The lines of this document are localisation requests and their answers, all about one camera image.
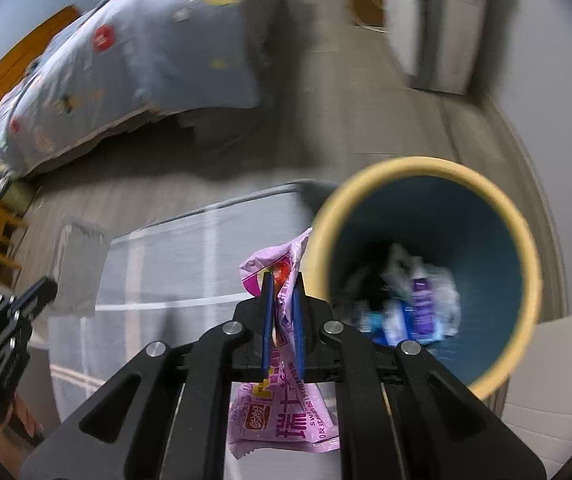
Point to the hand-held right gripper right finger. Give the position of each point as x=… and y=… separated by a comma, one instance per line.
x=298, y=330

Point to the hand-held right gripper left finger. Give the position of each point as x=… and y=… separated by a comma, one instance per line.
x=267, y=320

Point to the white plastic wrapper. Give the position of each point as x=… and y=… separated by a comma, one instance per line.
x=440, y=290

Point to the grey bed sheet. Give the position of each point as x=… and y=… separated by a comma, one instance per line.
x=221, y=127

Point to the purple bottle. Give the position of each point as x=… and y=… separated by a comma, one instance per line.
x=423, y=305

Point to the teal waste bin yellow rim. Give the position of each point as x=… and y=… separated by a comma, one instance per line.
x=415, y=200

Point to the wooden bed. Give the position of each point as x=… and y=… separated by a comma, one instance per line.
x=11, y=75

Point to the printed blue blanket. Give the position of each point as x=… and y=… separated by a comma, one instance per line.
x=156, y=50

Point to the pink snack wrapper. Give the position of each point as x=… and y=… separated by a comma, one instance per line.
x=286, y=410

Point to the white air purifier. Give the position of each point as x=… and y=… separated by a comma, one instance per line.
x=440, y=25

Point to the small green bin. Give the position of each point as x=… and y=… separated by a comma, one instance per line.
x=16, y=195

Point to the beige sofa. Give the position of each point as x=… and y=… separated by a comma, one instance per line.
x=555, y=385

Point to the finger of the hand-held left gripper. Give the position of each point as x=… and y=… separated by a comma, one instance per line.
x=38, y=295

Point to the blue wet wipes pack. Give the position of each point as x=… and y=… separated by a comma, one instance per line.
x=395, y=322

